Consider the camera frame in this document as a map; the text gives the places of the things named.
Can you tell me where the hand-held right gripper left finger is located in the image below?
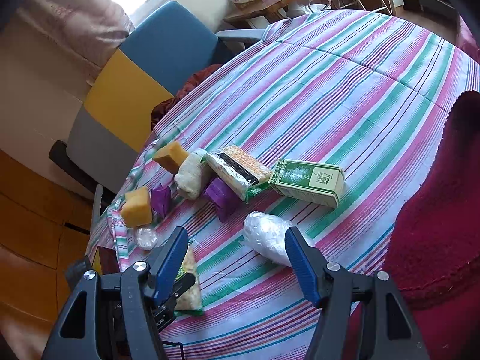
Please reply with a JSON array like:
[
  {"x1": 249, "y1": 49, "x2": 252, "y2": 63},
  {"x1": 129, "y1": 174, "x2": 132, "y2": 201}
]
[{"x1": 41, "y1": 227, "x2": 190, "y2": 360}]

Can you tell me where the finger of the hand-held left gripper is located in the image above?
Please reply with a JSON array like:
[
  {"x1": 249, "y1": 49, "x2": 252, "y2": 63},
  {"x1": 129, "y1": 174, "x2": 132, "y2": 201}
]
[{"x1": 150, "y1": 274, "x2": 197, "y2": 332}]

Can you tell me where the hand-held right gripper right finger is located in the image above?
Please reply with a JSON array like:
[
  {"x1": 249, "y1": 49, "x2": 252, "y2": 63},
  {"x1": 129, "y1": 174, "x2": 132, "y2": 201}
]
[{"x1": 284, "y1": 227, "x2": 430, "y2": 360}]

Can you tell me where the green-edged snack packet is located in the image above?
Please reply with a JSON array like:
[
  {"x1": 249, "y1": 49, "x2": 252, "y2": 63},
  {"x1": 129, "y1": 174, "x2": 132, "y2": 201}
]
[{"x1": 174, "y1": 245, "x2": 205, "y2": 316}]

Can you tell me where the small clear plastic-wrapped bundle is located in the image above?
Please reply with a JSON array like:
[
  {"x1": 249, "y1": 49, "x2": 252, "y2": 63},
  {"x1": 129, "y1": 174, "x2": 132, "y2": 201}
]
[{"x1": 133, "y1": 226, "x2": 159, "y2": 250}]

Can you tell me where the large clear plastic-wrapped bundle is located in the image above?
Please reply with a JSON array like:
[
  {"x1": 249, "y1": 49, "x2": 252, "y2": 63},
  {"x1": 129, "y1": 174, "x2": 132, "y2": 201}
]
[{"x1": 243, "y1": 211, "x2": 316, "y2": 267}]

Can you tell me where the purple packet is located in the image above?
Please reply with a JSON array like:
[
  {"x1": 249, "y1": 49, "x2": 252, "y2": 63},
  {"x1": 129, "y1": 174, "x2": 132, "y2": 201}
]
[
  {"x1": 203, "y1": 178, "x2": 241, "y2": 223},
  {"x1": 151, "y1": 184, "x2": 172, "y2": 216}
]

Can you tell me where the yellow sponge block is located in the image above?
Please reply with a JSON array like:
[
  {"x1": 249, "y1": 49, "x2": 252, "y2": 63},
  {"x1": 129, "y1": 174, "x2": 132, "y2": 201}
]
[
  {"x1": 120, "y1": 187, "x2": 154, "y2": 229},
  {"x1": 152, "y1": 142, "x2": 190, "y2": 175}
]

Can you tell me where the green carton box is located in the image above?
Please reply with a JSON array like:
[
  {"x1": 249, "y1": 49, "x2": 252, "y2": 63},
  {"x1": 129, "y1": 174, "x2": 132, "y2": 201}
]
[{"x1": 269, "y1": 158, "x2": 345, "y2": 208}]

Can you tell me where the dark red box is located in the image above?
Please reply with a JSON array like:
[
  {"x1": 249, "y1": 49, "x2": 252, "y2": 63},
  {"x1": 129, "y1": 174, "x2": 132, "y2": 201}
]
[{"x1": 94, "y1": 245, "x2": 120, "y2": 275}]

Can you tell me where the white rice packet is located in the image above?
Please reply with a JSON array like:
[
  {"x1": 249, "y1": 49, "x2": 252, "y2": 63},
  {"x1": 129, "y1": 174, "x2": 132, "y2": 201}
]
[{"x1": 174, "y1": 149, "x2": 216, "y2": 200}]

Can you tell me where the cracker packet with black band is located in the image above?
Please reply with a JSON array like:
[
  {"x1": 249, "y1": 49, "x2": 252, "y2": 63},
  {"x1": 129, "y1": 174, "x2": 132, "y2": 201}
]
[{"x1": 204, "y1": 145, "x2": 272, "y2": 201}]

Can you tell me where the wooden wardrobe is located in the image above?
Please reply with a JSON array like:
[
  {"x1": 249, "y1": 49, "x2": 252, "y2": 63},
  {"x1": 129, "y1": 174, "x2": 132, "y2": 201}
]
[{"x1": 0, "y1": 149, "x2": 98, "y2": 282}]

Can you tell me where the red blanket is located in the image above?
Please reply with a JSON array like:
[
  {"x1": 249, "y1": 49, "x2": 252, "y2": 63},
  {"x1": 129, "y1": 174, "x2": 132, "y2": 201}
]
[{"x1": 380, "y1": 92, "x2": 480, "y2": 310}]

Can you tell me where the striped bedsheet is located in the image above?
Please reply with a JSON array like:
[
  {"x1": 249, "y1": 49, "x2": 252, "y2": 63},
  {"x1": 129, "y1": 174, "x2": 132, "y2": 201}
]
[{"x1": 86, "y1": 7, "x2": 480, "y2": 360}]

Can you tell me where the dark red cloth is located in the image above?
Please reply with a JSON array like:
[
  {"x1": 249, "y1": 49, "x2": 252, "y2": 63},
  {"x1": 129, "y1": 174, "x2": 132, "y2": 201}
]
[{"x1": 150, "y1": 64, "x2": 222, "y2": 132}]

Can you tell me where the blue yellow grey chair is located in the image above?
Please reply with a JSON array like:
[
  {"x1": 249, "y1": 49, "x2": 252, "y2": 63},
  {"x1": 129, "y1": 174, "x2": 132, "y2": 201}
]
[{"x1": 64, "y1": 1, "x2": 271, "y2": 211}]

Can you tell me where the wooden desk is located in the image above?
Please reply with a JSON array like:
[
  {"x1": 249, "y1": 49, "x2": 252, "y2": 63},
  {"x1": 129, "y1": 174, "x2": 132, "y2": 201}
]
[{"x1": 223, "y1": 0, "x2": 332, "y2": 29}]

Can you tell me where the pink floral curtain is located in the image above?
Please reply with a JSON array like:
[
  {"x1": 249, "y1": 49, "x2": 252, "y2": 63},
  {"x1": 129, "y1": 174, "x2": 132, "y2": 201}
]
[{"x1": 0, "y1": 0, "x2": 132, "y2": 87}]

